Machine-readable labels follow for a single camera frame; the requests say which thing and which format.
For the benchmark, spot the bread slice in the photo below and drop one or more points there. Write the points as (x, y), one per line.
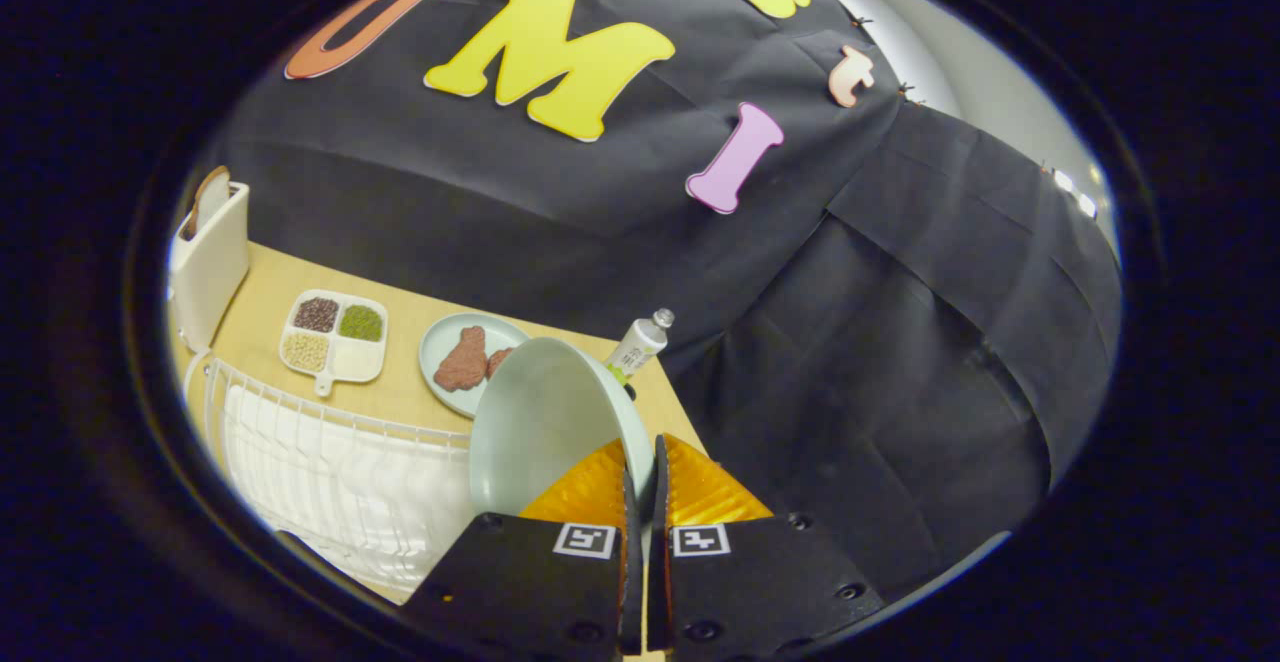
(208, 197)

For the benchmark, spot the white divided grain dish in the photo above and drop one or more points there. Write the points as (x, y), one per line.
(355, 362)

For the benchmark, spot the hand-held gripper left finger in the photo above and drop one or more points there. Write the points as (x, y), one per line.
(540, 582)

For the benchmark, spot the pale green plate with meat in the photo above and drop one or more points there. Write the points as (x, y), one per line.
(445, 337)

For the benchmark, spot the green drink bottle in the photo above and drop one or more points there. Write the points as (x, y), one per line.
(640, 342)

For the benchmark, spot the black backdrop cloth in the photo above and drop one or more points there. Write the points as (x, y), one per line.
(600, 242)

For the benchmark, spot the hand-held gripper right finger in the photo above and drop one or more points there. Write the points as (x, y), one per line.
(750, 582)

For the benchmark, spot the white toaster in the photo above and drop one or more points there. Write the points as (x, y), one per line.
(212, 267)

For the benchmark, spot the small brown meat piece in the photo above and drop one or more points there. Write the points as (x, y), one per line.
(498, 362)

